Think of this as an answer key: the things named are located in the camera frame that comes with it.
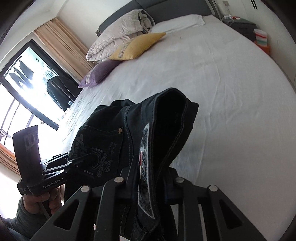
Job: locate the folded beige duvet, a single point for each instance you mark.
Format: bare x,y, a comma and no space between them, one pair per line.
128,26

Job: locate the black denim pants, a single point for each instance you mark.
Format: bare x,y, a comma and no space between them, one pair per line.
152,133

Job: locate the dark grey nightstand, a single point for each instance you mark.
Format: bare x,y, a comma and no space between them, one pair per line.
244,27

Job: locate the white pillow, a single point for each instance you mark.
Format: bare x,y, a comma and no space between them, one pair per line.
177,24

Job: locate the beige curtain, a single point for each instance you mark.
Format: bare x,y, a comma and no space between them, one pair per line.
65,47

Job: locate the striped white bin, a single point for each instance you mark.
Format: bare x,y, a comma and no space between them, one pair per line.
261,37

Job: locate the yellow cushion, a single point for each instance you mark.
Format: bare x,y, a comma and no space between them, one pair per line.
136,46

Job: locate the black jacket on chair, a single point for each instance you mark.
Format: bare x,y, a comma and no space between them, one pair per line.
62,90

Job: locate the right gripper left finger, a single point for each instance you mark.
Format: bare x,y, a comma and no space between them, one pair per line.
116,194

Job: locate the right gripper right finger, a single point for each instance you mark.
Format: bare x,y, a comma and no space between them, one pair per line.
188,199

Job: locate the orange storage box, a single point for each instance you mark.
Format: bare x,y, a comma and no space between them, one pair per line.
266,49

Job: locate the dark grey padded headboard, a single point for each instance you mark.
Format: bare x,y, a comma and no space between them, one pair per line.
163,10

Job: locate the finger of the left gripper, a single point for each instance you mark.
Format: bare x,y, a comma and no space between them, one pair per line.
57,171
56,161

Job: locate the person's left hand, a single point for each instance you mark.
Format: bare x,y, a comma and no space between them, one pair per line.
32,203

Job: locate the grey sleeve left forearm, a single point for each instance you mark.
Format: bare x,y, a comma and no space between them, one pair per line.
24,225

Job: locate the purple cushion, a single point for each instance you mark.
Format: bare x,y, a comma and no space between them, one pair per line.
98,74

